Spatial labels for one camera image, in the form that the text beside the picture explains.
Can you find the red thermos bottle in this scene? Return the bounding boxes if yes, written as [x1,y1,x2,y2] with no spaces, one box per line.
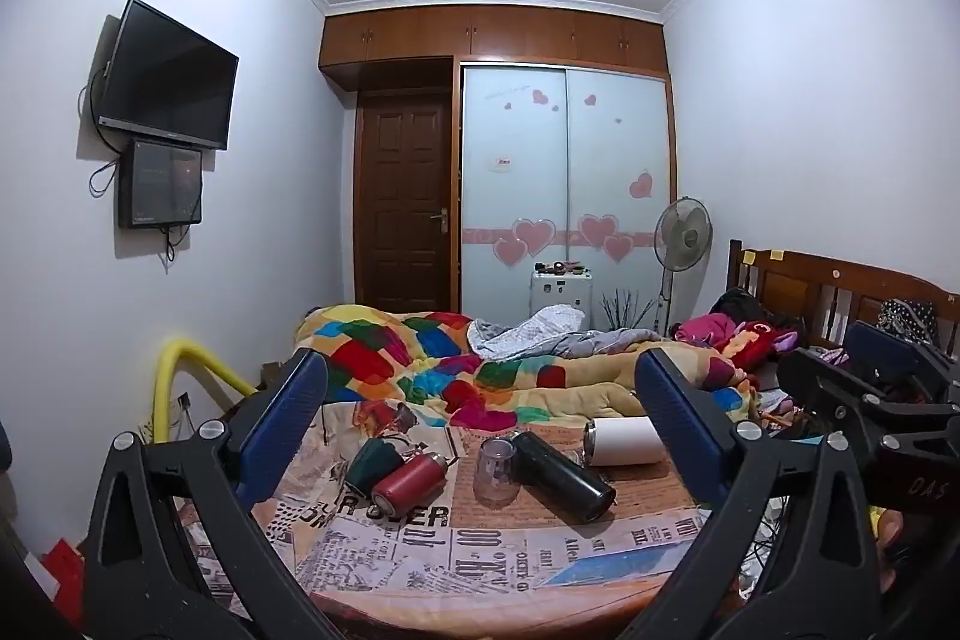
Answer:
[371,453,449,520]

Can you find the dark green cup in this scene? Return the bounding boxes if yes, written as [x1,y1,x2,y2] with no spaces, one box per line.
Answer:
[345,437,405,498]

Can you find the wooden bed headboard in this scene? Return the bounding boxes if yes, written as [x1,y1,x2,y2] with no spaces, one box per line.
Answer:
[727,239,958,354]

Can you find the pink red clothes pile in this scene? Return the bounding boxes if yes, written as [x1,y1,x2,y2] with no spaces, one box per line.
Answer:
[670,287,807,390]

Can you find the yellow foam tube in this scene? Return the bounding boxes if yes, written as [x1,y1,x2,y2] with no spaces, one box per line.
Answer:
[149,338,259,445]

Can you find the white thermos bottle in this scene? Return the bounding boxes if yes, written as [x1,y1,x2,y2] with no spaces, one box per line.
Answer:
[583,417,667,468]

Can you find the standing electric fan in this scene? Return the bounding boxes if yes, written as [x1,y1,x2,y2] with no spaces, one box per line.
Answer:
[654,197,713,333]

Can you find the black thermos bottle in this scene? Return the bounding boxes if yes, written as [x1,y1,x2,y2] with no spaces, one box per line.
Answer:
[509,431,617,525]

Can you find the grey white crumpled cloth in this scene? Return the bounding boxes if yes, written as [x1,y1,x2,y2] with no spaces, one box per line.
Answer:
[467,304,662,362]

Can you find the newspaper print tablecloth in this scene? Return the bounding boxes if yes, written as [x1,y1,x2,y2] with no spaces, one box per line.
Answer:
[179,399,723,634]

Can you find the white small cabinet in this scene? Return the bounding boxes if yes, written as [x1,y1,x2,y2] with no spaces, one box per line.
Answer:
[529,262,594,328]

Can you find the colourful patchwork quilt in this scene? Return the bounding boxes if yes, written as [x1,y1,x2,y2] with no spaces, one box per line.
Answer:
[295,304,758,432]

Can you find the sliding wardrobe with hearts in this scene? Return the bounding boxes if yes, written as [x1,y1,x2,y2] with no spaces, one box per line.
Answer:
[459,65,672,330]

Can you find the overhead wooden cabinets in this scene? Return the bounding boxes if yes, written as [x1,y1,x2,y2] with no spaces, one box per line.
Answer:
[319,5,669,91]

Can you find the brown wooden door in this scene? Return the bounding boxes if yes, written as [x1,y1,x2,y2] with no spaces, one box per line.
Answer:
[353,91,451,314]

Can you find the small black wall monitor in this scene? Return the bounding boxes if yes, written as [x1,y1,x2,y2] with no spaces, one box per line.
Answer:
[117,140,203,230]

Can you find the wall mounted black television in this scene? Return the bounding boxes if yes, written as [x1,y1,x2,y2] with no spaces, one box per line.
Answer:
[93,0,239,151]

